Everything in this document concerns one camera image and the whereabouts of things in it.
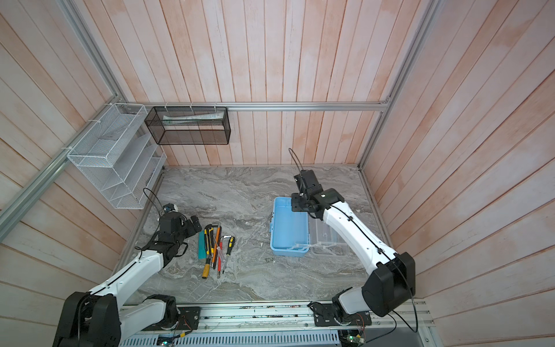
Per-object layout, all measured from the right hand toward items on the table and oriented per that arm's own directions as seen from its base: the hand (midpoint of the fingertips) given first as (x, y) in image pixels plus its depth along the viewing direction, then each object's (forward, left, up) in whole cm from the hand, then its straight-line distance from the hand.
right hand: (298, 200), depth 83 cm
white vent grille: (-42, -10, -19) cm, 48 cm away
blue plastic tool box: (-1, +3, -21) cm, 22 cm away
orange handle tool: (-11, +34, -17) cm, 40 cm away
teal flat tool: (-12, +40, -18) cm, 46 cm away
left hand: (-6, +45, -10) cm, 47 cm away
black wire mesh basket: (+40, +52, +7) cm, 66 cm away
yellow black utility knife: (-6, +38, -17) cm, 42 cm away
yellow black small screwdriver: (-11, +28, -17) cm, 34 cm away
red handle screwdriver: (-18, +31, -17) cm, 40 cm away
